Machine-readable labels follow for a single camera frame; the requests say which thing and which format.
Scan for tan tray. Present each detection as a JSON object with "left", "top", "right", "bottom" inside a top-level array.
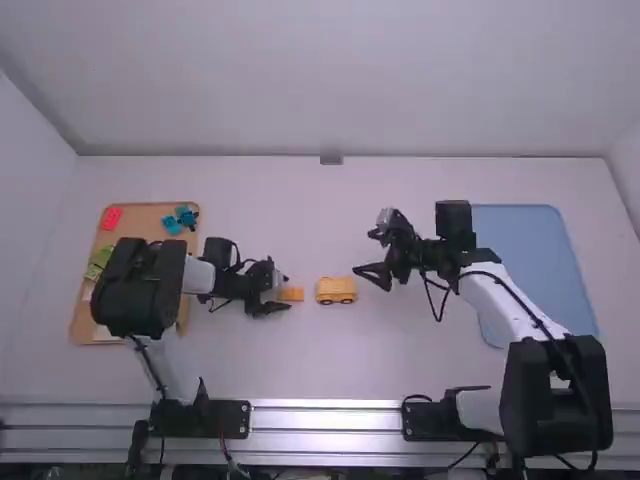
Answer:
[{"left": 68, "top": 201, "right": 201, "bottom": 347}]

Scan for blue mat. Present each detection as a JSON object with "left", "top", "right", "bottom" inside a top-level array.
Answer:
[{"left": 469, "top": 203, "right": 601, "bottom": 349}]

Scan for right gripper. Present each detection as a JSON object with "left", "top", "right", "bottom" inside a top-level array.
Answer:
[{"left": 352, "top": 212, "right": 426, "bottom": 294}]

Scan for silver rails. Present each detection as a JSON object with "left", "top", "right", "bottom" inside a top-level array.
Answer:
[{"left": 0, "top": 397, "right": 640, "bottom": 467}]

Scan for black cable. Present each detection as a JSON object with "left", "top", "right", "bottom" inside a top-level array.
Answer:
[
  {"left": 422, "top": 272, "right": 451, "bottom": 324},
  {"left": 127, "top": 418, "right": 167, "bottom": 480},
  {"left": 197, "top": 293, "right": 236, "bottom": 314}
]

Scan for yellow toy car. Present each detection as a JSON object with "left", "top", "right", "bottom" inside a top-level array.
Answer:
[{"left": 313, "top": 275, "right": 359, "bottom": 306}]

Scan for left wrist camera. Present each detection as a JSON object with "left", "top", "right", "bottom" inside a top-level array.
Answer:
[{"left": 267, "top": 267, "right": 294, "bottom": 291}]

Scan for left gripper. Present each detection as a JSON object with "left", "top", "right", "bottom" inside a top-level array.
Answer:
[{"left": 243, "top": 257, "right": 293, "bottom": 320}]

